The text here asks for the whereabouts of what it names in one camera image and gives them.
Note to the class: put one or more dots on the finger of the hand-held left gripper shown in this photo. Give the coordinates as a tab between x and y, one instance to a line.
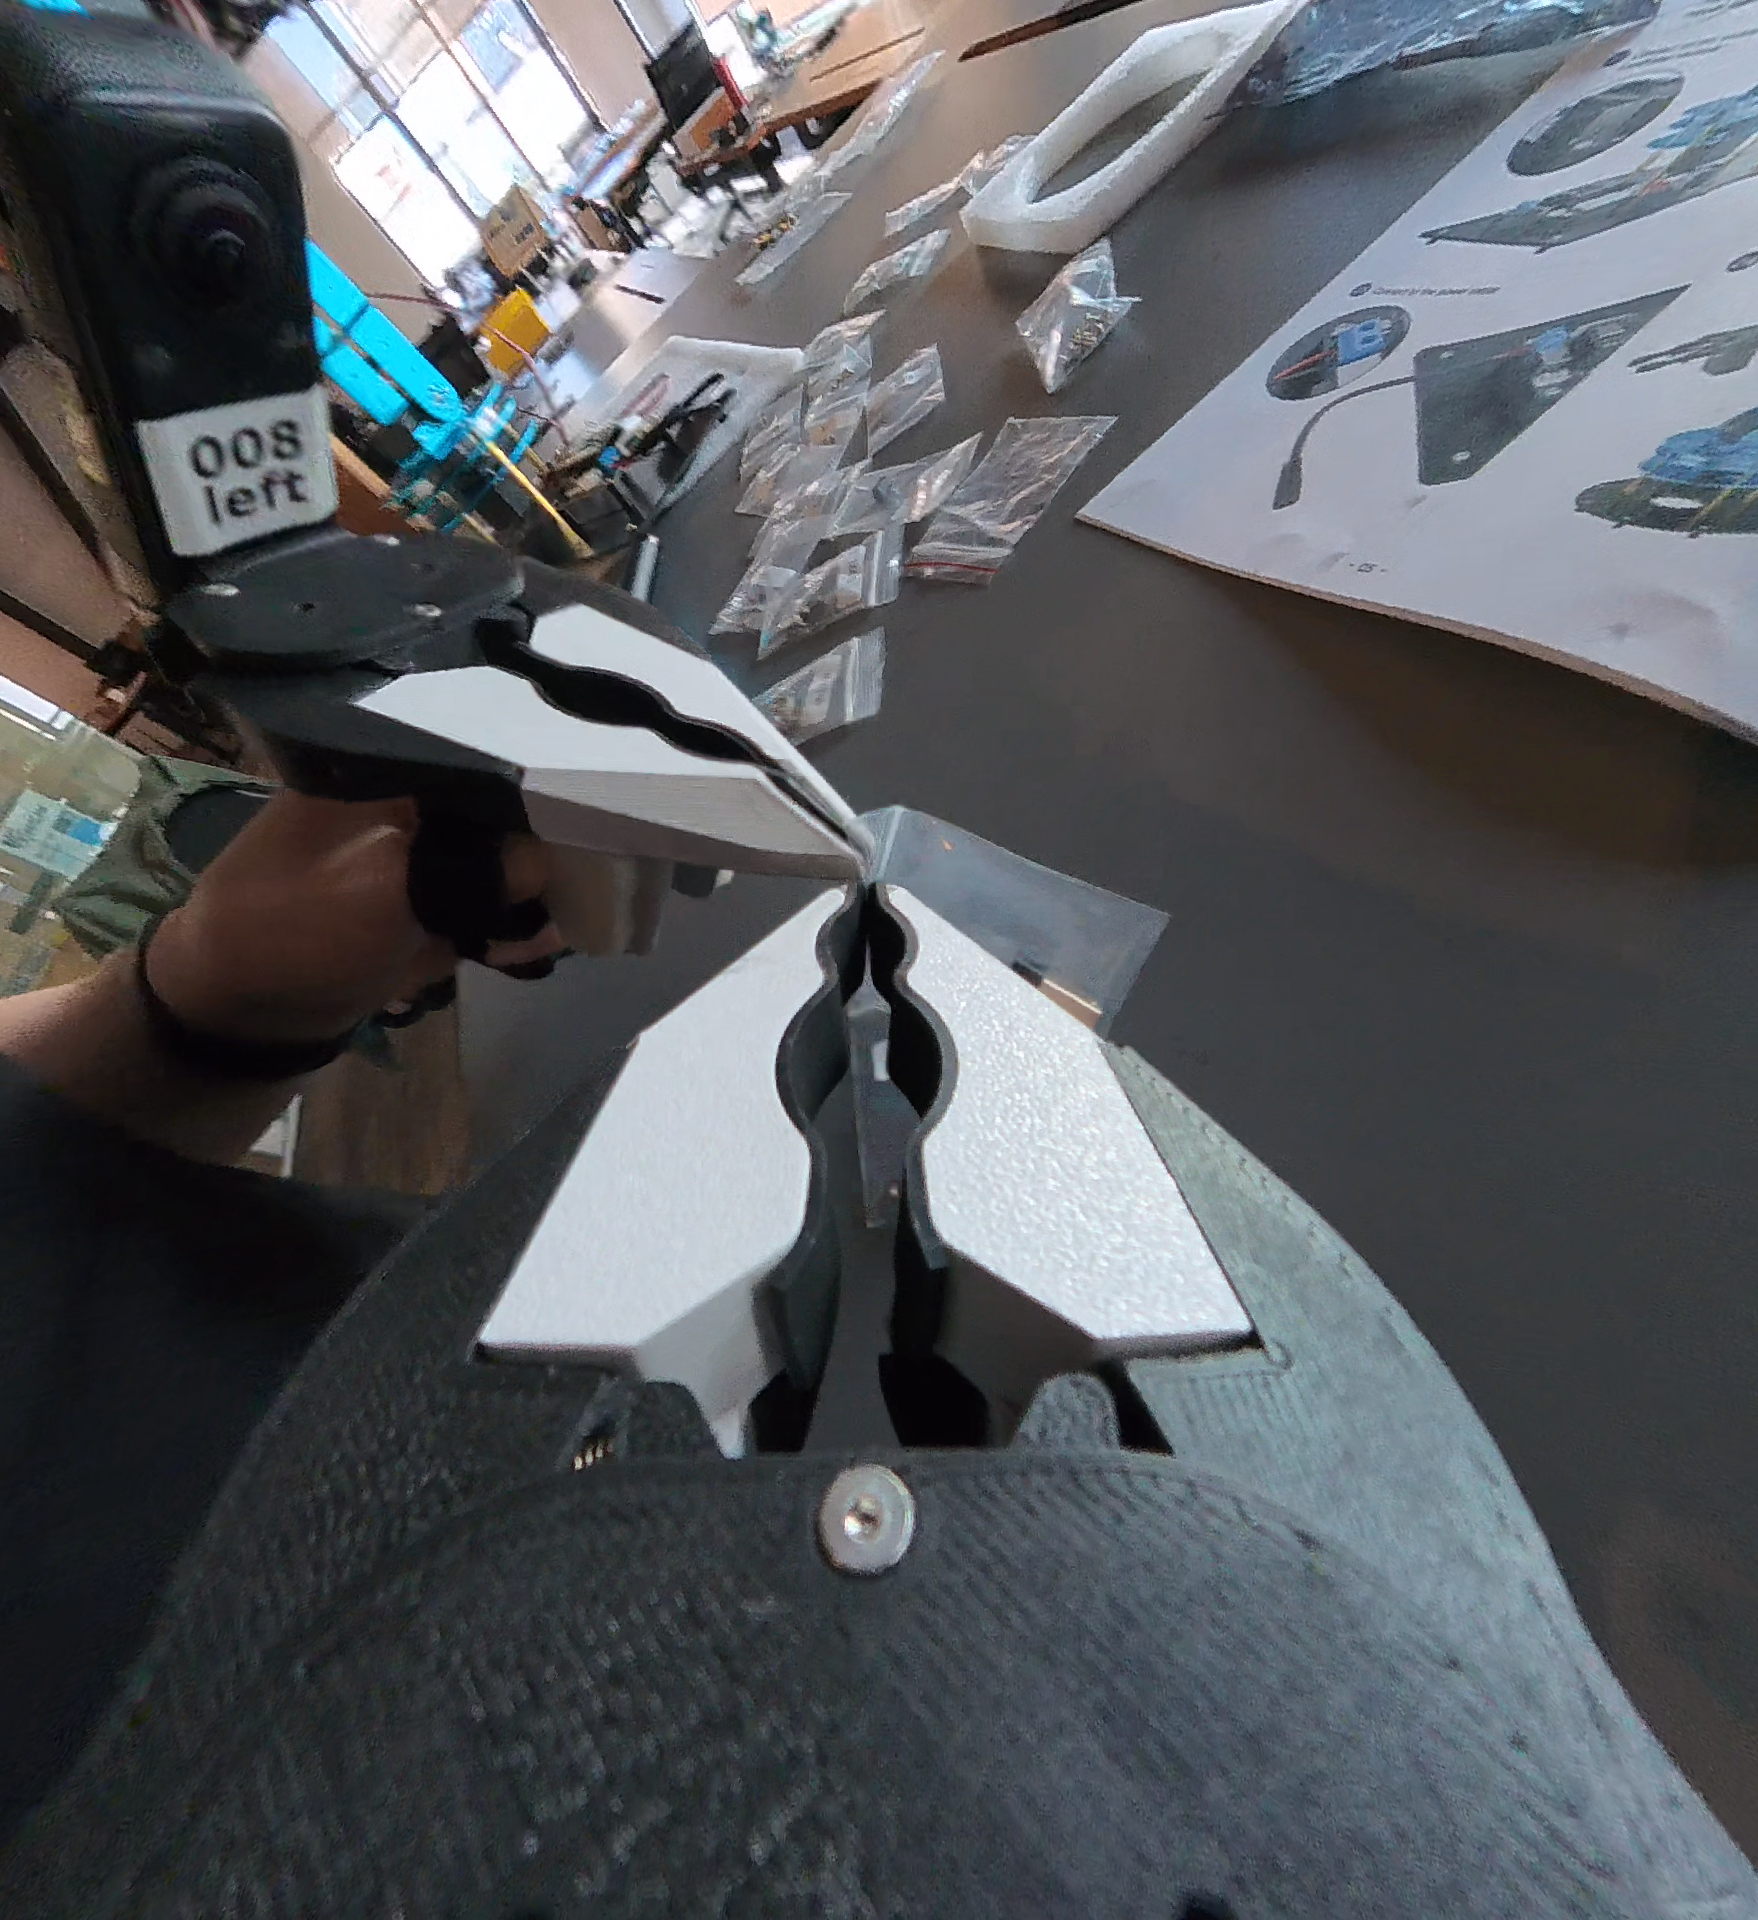
669	677
519	729

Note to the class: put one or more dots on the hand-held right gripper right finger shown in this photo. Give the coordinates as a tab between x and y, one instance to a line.
1074	1185

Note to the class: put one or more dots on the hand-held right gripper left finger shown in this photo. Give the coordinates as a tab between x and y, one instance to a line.
654	1185

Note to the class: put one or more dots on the clear zip bag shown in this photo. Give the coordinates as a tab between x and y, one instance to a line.
998	900

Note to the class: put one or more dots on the blue toy robot arm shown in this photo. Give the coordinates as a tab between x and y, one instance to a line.
430	420

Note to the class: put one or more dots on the person's left forearm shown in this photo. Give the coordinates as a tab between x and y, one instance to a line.
55	1035

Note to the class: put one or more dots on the dark grey desk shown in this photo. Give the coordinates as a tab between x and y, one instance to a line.
1419	974

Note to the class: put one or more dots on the person's left hand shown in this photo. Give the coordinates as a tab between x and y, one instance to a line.
295	917

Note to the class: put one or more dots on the pile of small clear bags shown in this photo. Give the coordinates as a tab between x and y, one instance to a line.
835	494

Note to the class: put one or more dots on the white foam tray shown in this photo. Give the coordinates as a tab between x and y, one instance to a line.
713	376

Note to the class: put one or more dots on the olive green jacket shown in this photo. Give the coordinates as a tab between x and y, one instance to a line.
144	855

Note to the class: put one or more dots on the black wristband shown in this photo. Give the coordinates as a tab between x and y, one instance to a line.
166	1005

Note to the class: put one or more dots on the clear bag of metal screws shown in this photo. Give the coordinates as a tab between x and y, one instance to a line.
1074	316

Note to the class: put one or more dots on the black monitor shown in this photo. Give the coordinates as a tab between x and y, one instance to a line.
676	67

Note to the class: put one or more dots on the wooden table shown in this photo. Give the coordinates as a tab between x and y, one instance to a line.
818	90

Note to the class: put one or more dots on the person's dark clothing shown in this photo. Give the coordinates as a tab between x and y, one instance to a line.
69	1424

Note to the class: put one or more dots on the open instruction manual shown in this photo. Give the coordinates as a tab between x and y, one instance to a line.
1569	494

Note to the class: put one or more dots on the black shiny plastic bag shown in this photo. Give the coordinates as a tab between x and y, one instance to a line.
1419	37

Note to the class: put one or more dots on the white foam frame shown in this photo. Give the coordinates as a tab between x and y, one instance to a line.
1014	211

